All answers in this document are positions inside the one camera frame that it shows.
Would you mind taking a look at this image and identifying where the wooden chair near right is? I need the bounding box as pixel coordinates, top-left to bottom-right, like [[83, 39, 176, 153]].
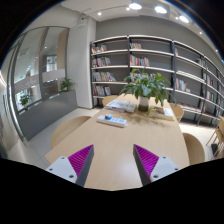
[[183, 133, 205, 165]]

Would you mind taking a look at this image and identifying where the blue white charger plug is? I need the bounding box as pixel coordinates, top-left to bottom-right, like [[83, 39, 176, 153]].
[[105, 114, 112, 120]]

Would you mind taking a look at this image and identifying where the book stack right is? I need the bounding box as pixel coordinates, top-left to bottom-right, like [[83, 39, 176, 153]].
[[148, 106, 174, 120]]

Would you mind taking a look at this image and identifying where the stack of magazines left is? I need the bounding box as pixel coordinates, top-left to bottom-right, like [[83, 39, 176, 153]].
[[105, 100, 137, 113]]

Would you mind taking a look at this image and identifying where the wooden chair far right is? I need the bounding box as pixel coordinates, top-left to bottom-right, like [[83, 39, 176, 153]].
[[170, 103, 184, 122]]

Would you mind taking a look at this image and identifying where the wooden chair at edge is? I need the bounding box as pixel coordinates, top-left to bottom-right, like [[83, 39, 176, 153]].
[[206, 117, 224, 159]]

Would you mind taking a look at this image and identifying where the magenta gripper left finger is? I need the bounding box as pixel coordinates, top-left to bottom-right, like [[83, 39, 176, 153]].
[[47, 145, 94, 187]]

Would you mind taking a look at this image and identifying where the small plant by window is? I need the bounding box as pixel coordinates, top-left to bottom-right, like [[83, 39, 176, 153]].
[[19, 95, 31, 110]]

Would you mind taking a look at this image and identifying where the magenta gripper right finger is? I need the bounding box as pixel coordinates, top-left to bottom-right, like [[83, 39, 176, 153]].
[[133, 145, 179, 186]]

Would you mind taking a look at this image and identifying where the green potted plant white pot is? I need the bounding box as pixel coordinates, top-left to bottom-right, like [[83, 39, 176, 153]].
[[120, 68, 176, 112]]

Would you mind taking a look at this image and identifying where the wooden chair near left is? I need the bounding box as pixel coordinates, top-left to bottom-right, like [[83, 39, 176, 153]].
[[50, 116, 90, 148]]

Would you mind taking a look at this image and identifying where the large wall bookshelf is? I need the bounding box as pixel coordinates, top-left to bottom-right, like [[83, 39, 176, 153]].
[[90, 35, 224, 126]]

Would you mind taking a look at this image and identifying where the white power strip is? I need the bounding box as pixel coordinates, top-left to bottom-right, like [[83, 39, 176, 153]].
[[97, 115, 127, 128]]

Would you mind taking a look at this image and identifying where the small plant on ledge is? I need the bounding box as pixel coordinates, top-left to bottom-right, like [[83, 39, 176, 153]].
[[60, 78, 74, 91]]

